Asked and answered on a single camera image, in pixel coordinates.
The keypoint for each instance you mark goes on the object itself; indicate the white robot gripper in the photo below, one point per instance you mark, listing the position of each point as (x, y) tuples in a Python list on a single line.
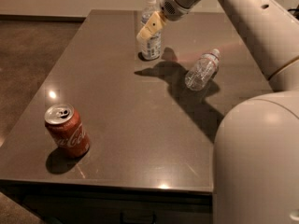
[(172, 7)]

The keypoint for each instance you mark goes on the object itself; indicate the red Coca-Cola can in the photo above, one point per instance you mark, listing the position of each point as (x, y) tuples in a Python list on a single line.
[(64, 124)]

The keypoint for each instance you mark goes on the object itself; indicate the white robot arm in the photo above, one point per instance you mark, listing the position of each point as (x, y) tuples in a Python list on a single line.
[(256, 150)]

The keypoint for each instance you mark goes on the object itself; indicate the black drawer handle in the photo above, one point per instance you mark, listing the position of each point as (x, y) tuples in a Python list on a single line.
[(137, 219)]

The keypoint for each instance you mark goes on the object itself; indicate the clear plastic bottle lying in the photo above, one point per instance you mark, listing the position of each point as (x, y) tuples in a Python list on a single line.
[(203, 70)]

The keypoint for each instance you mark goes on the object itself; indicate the blue labelled plastic bottle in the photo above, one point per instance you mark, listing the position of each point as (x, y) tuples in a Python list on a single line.
[(150, 49)]

